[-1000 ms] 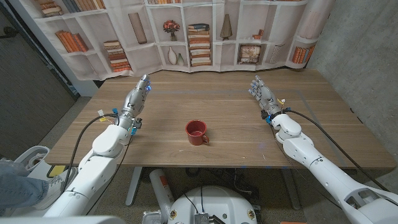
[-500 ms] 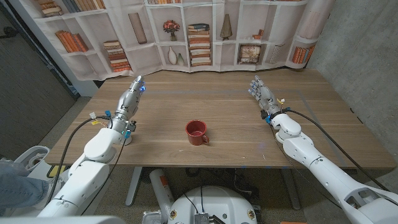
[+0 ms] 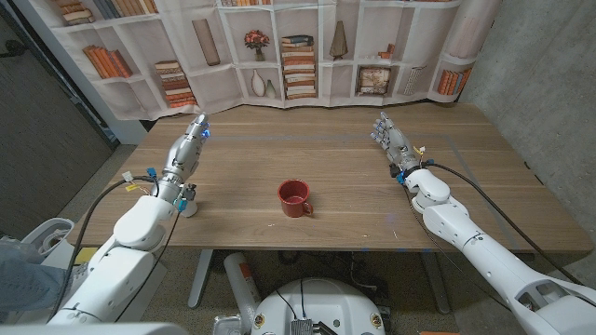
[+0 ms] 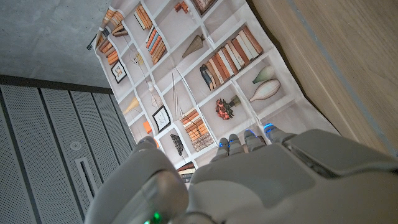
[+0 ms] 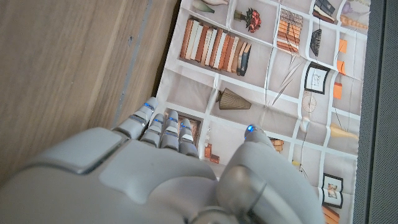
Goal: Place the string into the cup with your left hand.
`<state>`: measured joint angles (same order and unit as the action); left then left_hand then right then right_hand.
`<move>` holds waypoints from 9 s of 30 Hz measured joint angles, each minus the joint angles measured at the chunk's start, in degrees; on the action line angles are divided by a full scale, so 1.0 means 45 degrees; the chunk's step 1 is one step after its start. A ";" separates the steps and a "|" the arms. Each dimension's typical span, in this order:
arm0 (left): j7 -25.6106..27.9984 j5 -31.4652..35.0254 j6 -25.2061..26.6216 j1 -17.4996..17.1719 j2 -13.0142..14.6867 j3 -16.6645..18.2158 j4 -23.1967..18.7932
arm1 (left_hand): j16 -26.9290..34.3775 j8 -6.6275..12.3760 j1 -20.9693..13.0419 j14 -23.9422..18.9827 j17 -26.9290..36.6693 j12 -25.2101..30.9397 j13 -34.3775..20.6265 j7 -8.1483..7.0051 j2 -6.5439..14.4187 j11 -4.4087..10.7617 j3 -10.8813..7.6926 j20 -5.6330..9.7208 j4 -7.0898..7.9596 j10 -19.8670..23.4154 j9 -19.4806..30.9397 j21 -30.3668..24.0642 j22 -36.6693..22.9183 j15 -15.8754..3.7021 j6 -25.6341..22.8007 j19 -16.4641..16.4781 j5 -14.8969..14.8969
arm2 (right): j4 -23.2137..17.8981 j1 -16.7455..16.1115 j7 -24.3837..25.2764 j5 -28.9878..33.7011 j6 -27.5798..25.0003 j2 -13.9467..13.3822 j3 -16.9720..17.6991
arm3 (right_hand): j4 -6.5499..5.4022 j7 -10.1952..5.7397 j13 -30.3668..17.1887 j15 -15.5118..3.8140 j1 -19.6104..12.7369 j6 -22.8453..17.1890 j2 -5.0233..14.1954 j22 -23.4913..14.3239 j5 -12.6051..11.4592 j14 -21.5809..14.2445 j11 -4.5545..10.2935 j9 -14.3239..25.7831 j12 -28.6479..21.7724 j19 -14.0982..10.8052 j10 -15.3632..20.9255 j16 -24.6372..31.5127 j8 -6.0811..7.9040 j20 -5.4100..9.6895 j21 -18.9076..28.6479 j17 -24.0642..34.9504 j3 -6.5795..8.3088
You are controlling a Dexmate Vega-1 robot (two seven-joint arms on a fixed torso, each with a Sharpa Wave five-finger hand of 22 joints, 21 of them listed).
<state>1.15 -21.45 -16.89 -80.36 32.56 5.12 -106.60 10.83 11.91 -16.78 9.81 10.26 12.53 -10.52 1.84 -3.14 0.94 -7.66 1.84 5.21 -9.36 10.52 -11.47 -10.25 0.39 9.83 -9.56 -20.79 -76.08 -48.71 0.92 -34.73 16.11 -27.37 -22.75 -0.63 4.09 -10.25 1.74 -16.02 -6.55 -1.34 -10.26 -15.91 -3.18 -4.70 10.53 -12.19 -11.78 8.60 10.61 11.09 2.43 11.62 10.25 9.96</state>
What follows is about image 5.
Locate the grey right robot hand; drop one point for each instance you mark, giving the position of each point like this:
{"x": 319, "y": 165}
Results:
{"x": 140, "y": 186}

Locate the grey tape outline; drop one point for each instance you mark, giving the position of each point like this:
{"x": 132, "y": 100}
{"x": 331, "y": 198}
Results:
{"x": 132, "y": 62}

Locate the printed bookshelf backdrop cloth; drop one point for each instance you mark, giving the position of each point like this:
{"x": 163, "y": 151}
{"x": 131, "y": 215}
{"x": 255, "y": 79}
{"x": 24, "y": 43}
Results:
{"x": 248, "y": 102}

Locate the grey perforated panel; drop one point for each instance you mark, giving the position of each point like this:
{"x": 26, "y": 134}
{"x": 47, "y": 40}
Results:
{"x": 379, "y": 109}

